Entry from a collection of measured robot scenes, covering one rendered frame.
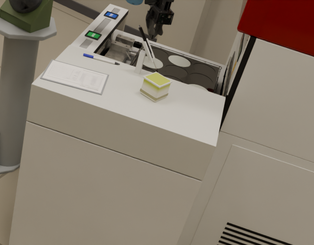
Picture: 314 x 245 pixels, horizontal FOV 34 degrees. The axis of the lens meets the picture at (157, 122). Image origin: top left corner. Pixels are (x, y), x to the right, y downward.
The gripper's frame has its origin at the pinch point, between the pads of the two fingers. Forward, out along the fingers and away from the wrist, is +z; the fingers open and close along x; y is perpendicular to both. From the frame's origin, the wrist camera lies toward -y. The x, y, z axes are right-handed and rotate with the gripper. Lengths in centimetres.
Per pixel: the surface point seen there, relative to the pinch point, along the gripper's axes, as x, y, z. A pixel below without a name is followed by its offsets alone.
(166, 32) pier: 99, -164, 79
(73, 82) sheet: -42, 35, 2
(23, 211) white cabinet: -54, 39, 57
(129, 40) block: -4.5, -10.9, 8.6
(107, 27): -15.4, -11.6, 3.3
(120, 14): -4.4, -26.1, 3.6
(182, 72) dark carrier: 11.2, 13.7, 9.4
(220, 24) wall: 136, -147, 60
